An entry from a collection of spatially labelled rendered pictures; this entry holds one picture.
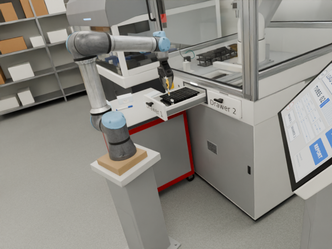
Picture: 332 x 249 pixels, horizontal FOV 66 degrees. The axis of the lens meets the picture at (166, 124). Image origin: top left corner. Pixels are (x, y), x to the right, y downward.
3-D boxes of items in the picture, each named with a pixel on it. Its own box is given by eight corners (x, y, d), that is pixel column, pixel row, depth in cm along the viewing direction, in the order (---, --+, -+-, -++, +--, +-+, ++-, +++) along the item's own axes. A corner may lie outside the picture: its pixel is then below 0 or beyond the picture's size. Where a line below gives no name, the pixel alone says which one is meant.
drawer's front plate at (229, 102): (239, 119, 148) (238, 101, 143) (208, 105, 171) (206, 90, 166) (241, 118, 148) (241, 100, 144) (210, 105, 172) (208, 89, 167)
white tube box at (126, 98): (119, 104, 218) (117, 99, 215) (118, 102, 225) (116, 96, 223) (133, 101, 220) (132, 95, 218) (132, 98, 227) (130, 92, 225)
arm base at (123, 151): (124, 163, 130) (119, 145, 126) (103, 158, 138) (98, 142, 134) (142, 148, 141) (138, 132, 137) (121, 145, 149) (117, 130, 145)
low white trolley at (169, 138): (139, 212, 207) (116, 131, 174) (114, 175, 258) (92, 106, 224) (197, 181, 230) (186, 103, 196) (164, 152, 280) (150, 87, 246)
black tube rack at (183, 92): (173, 111, 169) (172, 102, 166) (160, 104, 183) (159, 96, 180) (200, 100, 177) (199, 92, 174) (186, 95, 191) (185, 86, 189)
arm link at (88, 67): (103, 138, 137) (70, 32, 116) (92, 132, 148) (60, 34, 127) (122, 130, 143) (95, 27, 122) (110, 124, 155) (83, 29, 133)
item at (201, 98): (166, 117, 163) (164, 108, 160) (148, 106, 183) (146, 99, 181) (215, 98, 178) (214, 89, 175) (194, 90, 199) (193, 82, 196)
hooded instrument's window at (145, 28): (122, 77, 239) (110, 26, 219) (80, 57, 384) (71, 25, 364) (218, 48, 283) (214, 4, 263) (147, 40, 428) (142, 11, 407)
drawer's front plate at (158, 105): (165, 121, 161) (162, 105, 156) (145, 108, 185) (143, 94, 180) (167, 120, 162) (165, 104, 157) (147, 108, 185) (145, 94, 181)
